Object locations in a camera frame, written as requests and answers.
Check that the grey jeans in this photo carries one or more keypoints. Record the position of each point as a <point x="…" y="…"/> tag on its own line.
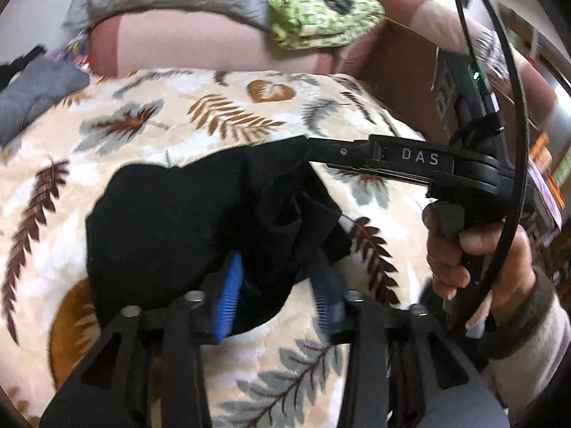
<point x="31" y="98"/>

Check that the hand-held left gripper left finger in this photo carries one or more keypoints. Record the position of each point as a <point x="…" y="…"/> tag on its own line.
<point x="228" y="294"/>

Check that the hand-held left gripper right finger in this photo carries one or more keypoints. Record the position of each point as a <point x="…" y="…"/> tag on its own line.
<point x="325" y="307"/>

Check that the green patterned cloth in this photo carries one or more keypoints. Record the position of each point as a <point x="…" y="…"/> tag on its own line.
<point x="321" y="26"/>

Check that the leaf print blanket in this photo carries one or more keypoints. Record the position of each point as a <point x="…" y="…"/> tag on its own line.
<point x="156" y="111"/>

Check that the pink sofa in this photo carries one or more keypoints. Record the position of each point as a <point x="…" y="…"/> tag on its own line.
<point x="200" y="44"/>

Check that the brown cardboard box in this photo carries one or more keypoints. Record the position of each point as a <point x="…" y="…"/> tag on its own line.
<point x="401" y="80"/>

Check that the black pants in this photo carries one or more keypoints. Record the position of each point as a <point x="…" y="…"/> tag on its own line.
<point x="178" y="232"/>

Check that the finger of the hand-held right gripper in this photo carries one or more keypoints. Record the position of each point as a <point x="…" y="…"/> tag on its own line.
<point x="339" y="151"/>

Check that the person's right forearm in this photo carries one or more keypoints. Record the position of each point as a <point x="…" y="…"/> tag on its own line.
<point x="531" y="347"/>

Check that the black cloth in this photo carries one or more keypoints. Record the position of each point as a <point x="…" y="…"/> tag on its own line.
<point x="18" y="69"/>

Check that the person's right hand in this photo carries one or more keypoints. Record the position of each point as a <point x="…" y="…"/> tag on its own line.
<point x="499" y="272"/>

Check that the colourful packaging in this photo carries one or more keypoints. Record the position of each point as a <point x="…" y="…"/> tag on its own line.
<point x="553" y="178"/>

